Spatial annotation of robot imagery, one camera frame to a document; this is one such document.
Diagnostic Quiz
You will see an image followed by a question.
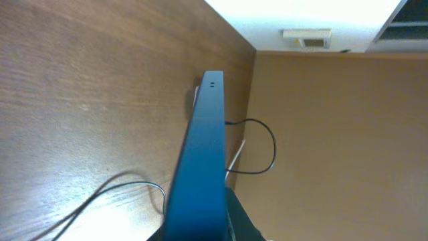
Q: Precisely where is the wall mounted white box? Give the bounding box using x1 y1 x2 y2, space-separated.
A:
282 29 332 49

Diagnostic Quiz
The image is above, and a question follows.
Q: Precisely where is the black USB charging cable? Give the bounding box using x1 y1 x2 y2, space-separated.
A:
33 118 278 241

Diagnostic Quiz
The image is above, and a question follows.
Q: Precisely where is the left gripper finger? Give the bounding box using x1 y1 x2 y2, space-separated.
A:
225 187 265 241

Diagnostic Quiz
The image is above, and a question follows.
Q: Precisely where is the white power strip cord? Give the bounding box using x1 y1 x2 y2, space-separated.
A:
224 139 247 181

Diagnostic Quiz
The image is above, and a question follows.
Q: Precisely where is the blue screen Galaxy smartphone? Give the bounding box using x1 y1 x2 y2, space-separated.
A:
163 71 227 240

